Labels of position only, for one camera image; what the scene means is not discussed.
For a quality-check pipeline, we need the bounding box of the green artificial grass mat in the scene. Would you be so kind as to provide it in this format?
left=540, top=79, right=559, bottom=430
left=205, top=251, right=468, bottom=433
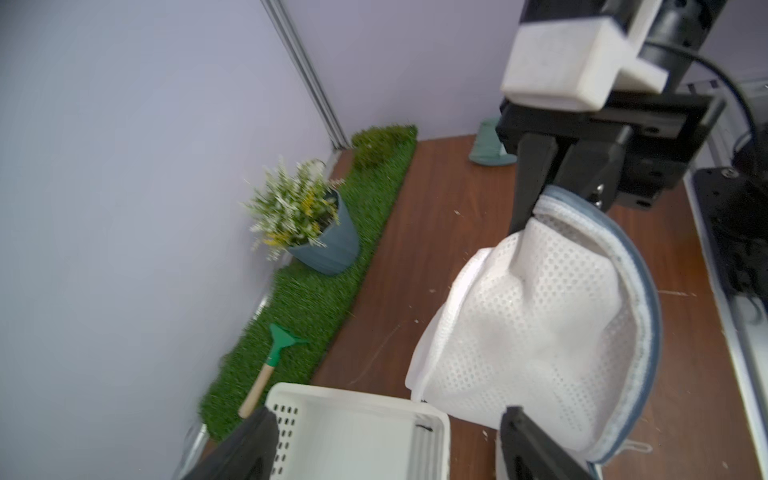
left=199, top=124, right=418, bottom=442

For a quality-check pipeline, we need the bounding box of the green rake with wooden handle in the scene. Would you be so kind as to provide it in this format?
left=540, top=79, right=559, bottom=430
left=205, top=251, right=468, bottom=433
left=237, top=323, right=308, bottom=419

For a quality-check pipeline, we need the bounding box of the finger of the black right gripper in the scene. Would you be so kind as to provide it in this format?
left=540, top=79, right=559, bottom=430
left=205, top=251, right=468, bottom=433
left=509, top=133, right=558, bottom=234
left=554, top=140, right=626, bottom=212

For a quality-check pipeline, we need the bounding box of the artificial plant in teal pot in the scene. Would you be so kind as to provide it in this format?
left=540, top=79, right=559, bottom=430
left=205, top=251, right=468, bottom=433
left=242, top=159, right=361, bottom=276

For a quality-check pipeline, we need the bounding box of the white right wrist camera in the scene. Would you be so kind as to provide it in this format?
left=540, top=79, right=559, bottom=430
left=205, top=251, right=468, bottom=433
left=501, top=1, right=668, bottom=112

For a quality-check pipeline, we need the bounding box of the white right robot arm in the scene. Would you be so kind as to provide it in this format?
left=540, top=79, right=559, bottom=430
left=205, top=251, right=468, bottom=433
left=496, top=1, right=767, bottom=299

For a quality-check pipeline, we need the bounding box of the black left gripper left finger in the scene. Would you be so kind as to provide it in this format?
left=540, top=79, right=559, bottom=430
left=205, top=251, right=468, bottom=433
left=184, top=406, right=279, bottom=480

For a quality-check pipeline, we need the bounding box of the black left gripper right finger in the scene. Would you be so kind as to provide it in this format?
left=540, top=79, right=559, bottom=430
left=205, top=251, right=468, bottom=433
left=499, top=406, right=594, bottom=480

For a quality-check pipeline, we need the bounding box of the white perforated plastic basket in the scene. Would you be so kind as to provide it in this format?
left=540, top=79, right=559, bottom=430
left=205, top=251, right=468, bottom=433
left=266, top=383, right=451, bottom=480

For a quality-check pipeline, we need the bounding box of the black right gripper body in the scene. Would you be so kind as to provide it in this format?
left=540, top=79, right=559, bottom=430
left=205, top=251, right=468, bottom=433
left=496, top=93, right=725, bottom=209

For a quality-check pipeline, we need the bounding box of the teal plastic dustpan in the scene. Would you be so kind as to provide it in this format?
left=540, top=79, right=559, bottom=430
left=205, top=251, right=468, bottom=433
left=469, top=116, right=517, bottom=167

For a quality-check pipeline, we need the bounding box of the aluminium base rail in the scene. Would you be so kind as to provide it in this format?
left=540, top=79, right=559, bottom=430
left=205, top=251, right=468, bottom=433
left=674, top=77, right=768, bottom=480

